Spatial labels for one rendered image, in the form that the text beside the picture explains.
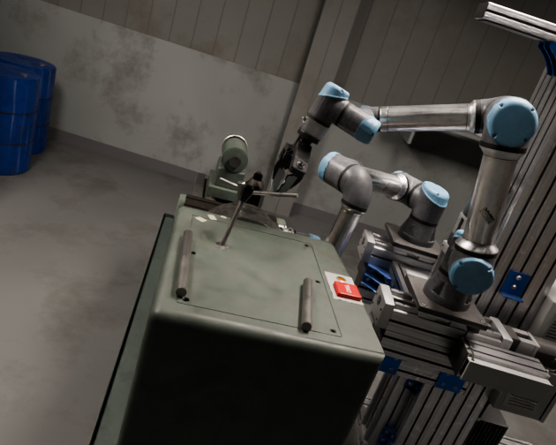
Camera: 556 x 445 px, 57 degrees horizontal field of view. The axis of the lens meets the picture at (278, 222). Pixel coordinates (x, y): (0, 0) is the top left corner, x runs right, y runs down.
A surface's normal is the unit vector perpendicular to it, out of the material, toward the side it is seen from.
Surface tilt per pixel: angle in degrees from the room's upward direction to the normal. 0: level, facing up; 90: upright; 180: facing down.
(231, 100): 90
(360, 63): 90
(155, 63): 90
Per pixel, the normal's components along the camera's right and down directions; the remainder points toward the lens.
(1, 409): 0.29, -0.89
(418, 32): -0.05, 0.35
